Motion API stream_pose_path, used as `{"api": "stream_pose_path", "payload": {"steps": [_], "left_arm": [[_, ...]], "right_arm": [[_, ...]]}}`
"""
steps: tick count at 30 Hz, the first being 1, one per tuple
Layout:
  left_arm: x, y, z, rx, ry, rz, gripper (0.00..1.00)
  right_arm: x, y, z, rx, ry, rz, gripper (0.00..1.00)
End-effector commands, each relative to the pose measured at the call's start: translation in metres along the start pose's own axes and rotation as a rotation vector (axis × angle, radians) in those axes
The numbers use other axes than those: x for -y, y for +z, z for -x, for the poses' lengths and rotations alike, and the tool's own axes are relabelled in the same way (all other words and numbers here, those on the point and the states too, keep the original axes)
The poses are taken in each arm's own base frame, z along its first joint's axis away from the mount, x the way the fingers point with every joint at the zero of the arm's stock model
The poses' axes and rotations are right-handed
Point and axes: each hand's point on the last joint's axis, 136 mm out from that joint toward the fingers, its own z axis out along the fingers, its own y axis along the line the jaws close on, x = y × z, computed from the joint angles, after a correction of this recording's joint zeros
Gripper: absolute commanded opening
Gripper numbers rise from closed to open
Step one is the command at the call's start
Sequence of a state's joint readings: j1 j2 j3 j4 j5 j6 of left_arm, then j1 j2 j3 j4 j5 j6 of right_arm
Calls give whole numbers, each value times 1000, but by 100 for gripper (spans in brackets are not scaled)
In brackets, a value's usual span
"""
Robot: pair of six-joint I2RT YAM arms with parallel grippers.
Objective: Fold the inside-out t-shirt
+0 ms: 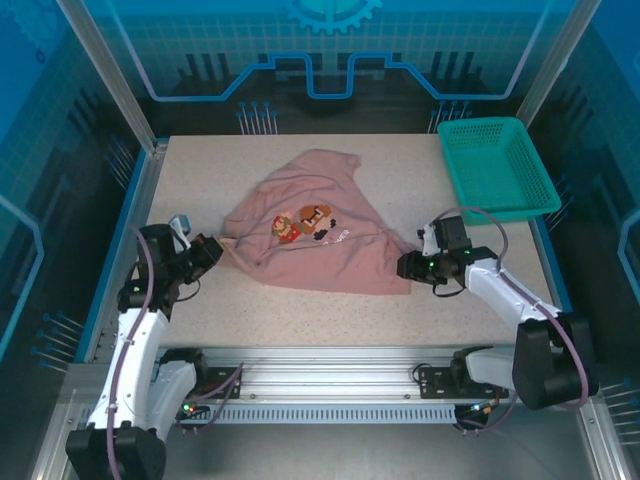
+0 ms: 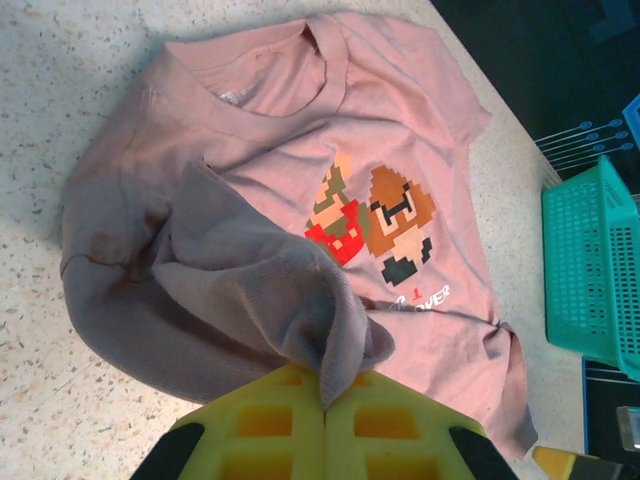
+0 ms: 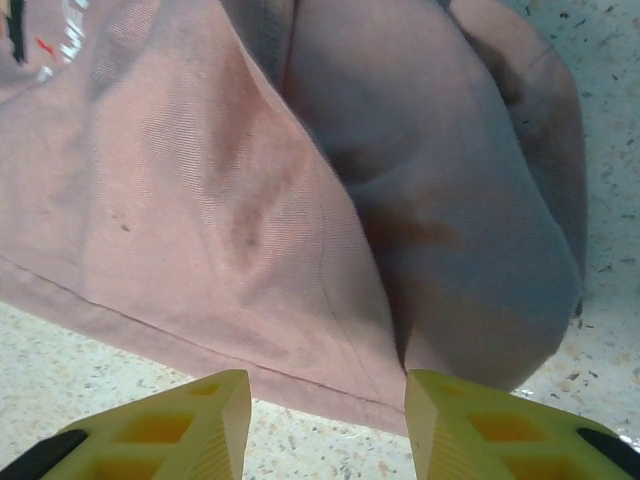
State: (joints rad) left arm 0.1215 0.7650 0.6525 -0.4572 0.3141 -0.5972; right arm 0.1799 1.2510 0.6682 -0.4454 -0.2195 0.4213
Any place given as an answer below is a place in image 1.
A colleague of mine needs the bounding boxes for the pink t-shirt with pixel print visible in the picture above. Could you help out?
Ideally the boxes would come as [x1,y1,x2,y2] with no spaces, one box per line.
[219,148,416,296]

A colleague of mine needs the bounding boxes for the blue table edge strip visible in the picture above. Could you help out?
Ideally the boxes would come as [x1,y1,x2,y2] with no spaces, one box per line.
[529,219,571,314]
[93,149,151,311]

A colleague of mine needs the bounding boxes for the green plastic basket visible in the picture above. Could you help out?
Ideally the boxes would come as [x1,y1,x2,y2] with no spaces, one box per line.
[437,117,561,227]

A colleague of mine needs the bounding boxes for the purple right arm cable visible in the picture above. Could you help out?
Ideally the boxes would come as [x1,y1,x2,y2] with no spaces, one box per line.
[432,207,591,411]

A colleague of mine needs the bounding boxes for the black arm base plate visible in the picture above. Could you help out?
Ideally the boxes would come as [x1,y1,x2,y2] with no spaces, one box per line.
[417,364,516,401]
[194,367,246,401]

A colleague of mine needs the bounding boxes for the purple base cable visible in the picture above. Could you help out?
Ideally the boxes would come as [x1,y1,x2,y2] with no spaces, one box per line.
[174,362,246,437]
[454,394,517,437]

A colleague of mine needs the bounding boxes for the aluminium frame post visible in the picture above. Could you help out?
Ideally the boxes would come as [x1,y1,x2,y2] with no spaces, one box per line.
[54,0,169,156]
[514,0,601,136]

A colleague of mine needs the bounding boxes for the aluminium extrusion rail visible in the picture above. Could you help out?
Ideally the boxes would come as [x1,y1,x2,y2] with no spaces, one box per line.
[64,344,599,407]

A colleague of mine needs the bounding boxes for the slotted grey cable duct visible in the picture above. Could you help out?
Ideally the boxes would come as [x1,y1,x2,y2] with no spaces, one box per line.
[174,403,459,425]

